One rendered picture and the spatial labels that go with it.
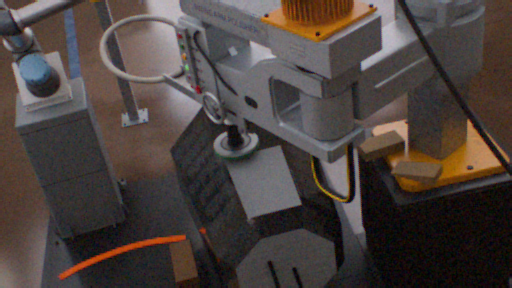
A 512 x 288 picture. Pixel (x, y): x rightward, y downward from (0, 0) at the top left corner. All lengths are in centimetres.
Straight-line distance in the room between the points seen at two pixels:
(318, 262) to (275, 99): 80
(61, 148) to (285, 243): 159
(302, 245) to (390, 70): 85
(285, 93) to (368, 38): 48
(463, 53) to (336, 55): 75
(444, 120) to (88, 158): 203
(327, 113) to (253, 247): 73
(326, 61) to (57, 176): 223
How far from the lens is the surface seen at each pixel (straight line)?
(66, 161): 392
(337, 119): 237
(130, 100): 507
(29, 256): 426
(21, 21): 311
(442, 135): 296
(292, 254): 286
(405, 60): 256
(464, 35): 269
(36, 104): 388
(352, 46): 217
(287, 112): 258
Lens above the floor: 263
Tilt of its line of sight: 35 degrees down
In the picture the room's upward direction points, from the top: 10 degrees counter-clockwise
